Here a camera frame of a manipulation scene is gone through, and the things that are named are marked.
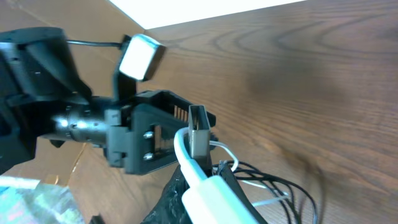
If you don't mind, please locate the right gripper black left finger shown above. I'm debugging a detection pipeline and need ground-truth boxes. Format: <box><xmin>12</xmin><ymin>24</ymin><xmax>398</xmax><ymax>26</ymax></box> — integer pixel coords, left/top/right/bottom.
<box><xmin>141</xmin><ymin>166</ymin><xmax>190</xmax><ymax>224</ymax></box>

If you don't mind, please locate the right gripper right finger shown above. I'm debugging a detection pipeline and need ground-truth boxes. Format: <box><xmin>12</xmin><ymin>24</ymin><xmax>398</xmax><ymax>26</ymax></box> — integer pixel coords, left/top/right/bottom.
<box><xmin>217</xmin><ymin>161</ymin><xmax>267</xmax><ymax>224</ymax></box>

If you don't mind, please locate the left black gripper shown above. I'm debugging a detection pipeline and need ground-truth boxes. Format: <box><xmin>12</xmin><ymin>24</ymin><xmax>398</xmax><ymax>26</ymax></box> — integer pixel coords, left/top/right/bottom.
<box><xmin>104</xmin><ymin>90</ymin><xmax>192</xmax><ymax>174</ymax></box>

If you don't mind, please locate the white USB cable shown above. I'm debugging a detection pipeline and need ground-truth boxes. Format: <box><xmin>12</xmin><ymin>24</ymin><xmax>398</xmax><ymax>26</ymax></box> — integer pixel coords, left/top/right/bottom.
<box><xmin>173</xmin><ymin>105</ymin><xmax>290</xmax><ymax>224</ymax></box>

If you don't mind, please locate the black USB cable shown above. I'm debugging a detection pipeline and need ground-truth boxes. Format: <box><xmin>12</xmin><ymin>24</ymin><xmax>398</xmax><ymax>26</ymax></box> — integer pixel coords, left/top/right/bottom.
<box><xmin>213</xmin><ymin>160</ymin><xmax>320</xmax><ymax>224</ymax></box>

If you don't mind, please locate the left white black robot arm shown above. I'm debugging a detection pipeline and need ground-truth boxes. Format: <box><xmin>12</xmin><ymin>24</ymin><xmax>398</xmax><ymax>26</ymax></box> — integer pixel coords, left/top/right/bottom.
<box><xmin>1</xmin><ymin>27</ymin><xmax>194</xmax><ymax>175</ymax></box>

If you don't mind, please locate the cardboard box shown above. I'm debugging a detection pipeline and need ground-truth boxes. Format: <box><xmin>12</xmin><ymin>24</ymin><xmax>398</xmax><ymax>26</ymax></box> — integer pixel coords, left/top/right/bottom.
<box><xmin>0</xmin><ymin>136</ymin><xmax>91</xmax><ymax>224</ymax></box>

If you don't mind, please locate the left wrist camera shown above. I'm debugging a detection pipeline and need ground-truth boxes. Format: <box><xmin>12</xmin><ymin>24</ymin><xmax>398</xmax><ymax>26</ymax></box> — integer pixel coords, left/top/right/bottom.
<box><xmin>113</xmin><ymin>34</ymin><xmax>167</xmax><ymax>101</ymax></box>

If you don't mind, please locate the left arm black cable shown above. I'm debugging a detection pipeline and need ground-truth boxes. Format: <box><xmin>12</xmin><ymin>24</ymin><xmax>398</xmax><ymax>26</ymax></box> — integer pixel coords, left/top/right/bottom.
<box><xmin>67</xmin><ymin>39</ymin><xmax>125</xmax><ymax>49</ymax></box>

